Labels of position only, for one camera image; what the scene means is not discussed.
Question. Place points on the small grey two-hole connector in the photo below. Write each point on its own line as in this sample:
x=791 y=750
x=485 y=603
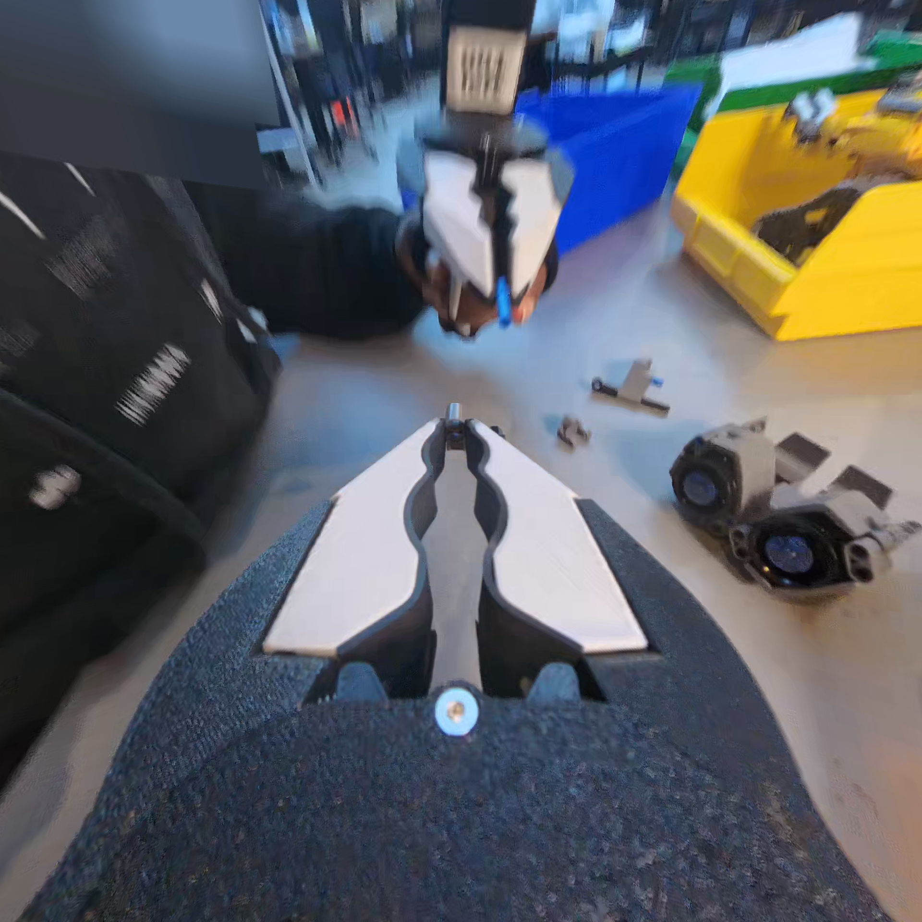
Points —
x=455 y=434

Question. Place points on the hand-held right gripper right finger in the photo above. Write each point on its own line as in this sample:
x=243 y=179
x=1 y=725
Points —
x=562 y=576

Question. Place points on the blue storage bin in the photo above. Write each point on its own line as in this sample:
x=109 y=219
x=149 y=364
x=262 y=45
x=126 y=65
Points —
x=619 y=158

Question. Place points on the blue axle pin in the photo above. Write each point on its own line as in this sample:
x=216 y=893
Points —
x=503 y=302

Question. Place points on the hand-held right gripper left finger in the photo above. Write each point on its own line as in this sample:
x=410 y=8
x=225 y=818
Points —
x=353 y=576

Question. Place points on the grey desk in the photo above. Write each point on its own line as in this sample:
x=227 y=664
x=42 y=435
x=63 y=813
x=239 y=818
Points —
x=684 y=360

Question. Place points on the grey toy robot head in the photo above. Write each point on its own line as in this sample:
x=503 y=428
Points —
x=756 y=475

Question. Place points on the green storage bin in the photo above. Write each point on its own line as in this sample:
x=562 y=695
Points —
x=720 y=79

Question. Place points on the yellow toy robot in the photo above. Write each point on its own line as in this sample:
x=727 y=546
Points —
x=814 y=216

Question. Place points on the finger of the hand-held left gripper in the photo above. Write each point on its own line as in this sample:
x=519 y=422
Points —
x=533 y=216
x=454 y=223

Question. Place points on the person's left forearm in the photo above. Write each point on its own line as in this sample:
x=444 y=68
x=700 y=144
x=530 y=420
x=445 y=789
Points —
x=310 y=266

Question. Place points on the person's left hand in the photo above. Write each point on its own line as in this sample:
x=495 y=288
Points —
x=446 y=302

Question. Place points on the whiteboard on stand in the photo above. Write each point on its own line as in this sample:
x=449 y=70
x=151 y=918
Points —
x=288 y=86

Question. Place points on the yellow storage bin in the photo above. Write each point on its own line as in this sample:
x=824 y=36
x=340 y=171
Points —
x=735 y=252

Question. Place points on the bubble wrap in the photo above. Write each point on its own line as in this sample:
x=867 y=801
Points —
x=792 y=57

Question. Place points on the grey forked clip piece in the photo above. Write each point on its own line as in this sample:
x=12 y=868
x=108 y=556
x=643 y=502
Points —
x=573 y=432

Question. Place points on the black pin connector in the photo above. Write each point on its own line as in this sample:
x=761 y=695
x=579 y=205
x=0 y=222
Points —
x=605 y=387

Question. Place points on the grey bent building beam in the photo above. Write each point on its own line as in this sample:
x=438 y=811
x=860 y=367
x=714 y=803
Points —
x=637 y=382

